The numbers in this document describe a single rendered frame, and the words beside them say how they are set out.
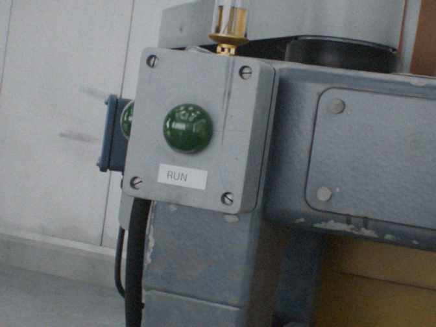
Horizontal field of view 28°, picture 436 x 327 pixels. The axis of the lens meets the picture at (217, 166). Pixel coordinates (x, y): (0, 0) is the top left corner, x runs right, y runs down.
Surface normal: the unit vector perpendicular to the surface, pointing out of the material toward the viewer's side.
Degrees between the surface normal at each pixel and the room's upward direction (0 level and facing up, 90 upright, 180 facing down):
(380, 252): 90
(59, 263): 90
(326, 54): 90
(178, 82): 90
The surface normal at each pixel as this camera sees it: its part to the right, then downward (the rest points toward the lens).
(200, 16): -0.93, -0.11
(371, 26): 0.30, 0.09
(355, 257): -0.32, 0.00
